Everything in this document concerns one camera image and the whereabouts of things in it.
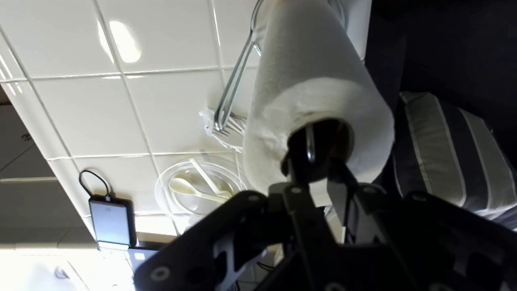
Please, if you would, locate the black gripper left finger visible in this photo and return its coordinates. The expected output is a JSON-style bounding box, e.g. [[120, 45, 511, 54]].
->
[[132, 151, 339, 291]]

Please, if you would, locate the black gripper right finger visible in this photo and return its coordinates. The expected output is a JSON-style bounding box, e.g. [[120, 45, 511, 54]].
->
[[326, 159, 517, 291]]

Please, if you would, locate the metal wire paper towel holder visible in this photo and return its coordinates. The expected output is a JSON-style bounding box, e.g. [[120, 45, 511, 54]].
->
[[211, 0, 319, 164]]

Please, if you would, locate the white paper towel roll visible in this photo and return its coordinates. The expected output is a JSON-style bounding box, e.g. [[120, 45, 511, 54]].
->
[[240, 0, 397, 198]]

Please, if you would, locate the clear plastic cutlery packet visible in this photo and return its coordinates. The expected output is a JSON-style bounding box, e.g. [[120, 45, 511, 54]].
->
[[153, 103, 250, 230]]

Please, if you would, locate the black power brick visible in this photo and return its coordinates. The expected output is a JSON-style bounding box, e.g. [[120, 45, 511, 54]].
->
[[86, 195, 138, 250]]

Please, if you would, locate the white tiled kitchen counter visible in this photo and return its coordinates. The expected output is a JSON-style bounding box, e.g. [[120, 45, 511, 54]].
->
[[0, 0, 374, 291]]

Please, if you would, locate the black power brick cable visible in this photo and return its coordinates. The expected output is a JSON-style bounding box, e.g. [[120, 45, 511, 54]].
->
[[77, 167, 116, 201]]

